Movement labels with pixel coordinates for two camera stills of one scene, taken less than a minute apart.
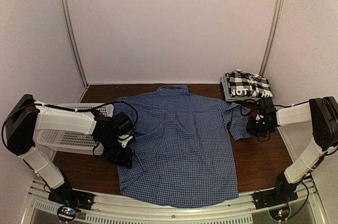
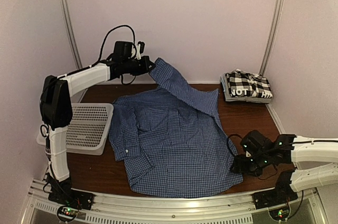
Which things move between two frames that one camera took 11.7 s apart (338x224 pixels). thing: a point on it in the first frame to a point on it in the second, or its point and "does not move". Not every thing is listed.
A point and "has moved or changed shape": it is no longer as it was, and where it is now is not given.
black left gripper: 123,159 to 146,68
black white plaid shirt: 243,84 does not move
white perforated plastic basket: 79,142 does not move
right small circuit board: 280,214 does not move
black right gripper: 250,129 to 240,165
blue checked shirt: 182,153 has moved or changed shape
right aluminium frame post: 275,22 does not move
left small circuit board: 66,213 does not move
